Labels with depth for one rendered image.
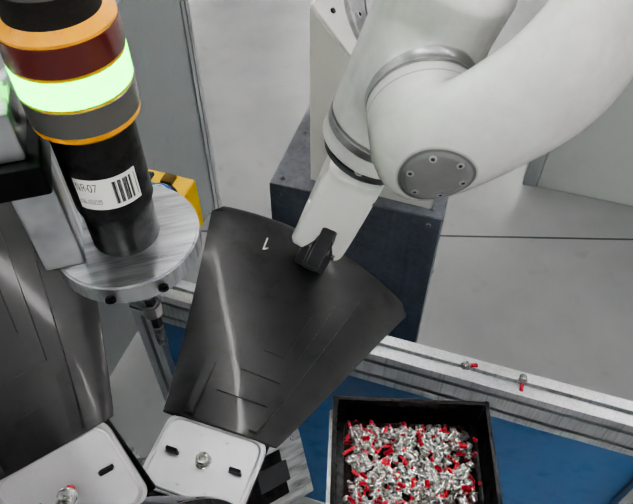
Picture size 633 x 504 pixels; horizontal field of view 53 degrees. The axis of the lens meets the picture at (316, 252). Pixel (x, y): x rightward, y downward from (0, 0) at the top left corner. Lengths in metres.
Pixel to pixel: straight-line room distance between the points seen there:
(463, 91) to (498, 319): 1.79
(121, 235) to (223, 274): 0.34
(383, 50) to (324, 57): 0.53
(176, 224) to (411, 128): 0.15
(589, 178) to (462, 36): 2.17
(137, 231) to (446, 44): 0.22
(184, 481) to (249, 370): 0.11
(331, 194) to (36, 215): 0.27
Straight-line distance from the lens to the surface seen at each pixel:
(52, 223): 0.30
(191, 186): 0.91
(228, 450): 0.55
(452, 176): 0.39
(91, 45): 0.24
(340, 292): 0.64
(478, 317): 2.12
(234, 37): 3.33
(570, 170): 2.54
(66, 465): 0.49
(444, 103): 0.37
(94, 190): 0.28
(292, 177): 1.12
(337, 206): 0.51
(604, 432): 1.04
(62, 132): 0.26
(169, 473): 0.56
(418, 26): 0.41
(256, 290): 0.62
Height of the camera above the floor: 1.69
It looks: 49 degrees down
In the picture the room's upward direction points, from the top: straight up
